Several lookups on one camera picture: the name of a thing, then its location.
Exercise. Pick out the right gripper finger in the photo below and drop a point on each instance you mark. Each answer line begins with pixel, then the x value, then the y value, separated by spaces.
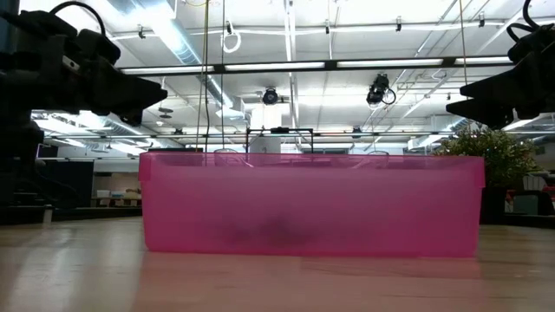
pixel 503 84
pixel 485 112

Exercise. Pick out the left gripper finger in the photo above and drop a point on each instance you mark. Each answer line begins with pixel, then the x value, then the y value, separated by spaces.
pixel 130 86
pixel 130 106

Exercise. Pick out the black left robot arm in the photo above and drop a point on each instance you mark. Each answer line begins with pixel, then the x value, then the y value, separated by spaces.
pixel 34 78

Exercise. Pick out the small potted green plant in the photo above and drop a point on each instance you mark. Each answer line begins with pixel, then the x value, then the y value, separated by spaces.
pixel 498 156

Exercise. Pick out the black background monitor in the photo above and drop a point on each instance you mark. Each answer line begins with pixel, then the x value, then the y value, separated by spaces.
pixel 69 177

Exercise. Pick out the pink translucent plastic bin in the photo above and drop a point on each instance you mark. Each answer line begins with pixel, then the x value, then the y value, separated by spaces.
pixel 368 208

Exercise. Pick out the black bar with light strips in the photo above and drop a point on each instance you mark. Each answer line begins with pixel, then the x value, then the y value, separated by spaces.
pixel 329 65

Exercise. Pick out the silver air duct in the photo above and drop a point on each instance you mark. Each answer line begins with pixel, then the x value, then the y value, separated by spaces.
pixel 182 47

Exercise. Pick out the black round-lens camera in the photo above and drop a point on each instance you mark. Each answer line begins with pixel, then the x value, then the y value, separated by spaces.
pixel 270 96

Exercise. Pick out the black rectangular frame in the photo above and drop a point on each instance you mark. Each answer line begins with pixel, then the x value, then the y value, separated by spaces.
pixel 279 129

